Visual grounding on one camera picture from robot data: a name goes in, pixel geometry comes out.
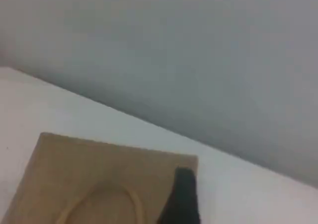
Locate brown jute tote bag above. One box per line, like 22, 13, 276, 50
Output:
0, 132, 199, 224

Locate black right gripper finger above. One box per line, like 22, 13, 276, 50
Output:
157, 167, 202, 224

